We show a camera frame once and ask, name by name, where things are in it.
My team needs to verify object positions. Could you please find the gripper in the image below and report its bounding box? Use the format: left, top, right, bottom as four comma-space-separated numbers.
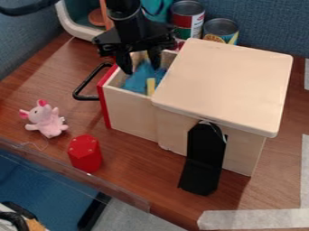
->
90, 23, 179, 76

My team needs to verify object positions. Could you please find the drawer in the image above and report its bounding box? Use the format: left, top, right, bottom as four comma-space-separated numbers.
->
70, 49, 182, 143

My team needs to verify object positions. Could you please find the blue cloth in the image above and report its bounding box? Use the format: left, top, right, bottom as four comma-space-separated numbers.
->
119, 58, 170, 96

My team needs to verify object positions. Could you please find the yellow toy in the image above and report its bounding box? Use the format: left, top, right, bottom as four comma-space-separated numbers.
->
145, 77, 157, 97

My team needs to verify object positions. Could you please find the red can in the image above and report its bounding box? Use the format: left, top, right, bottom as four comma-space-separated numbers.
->
170, 0, 207, 41

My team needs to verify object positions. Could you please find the white toy sink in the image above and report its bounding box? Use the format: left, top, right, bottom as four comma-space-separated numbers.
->
52, 0, 118, 42

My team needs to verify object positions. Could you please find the blue and yellow can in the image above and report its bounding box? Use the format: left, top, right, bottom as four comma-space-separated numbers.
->
201, 17, 240, 46

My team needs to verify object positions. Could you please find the cabinet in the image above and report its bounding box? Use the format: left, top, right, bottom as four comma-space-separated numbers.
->
149, 37, 295, 178

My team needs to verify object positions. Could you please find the red block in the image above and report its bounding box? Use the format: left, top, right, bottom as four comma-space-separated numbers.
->
66, 134, 104, 174

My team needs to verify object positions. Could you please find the pink plush animal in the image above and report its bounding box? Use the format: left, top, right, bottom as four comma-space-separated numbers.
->
18, 98, 70, 140

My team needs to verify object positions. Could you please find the black strap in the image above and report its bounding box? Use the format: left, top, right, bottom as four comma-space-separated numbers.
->
176, 121, 229, 197

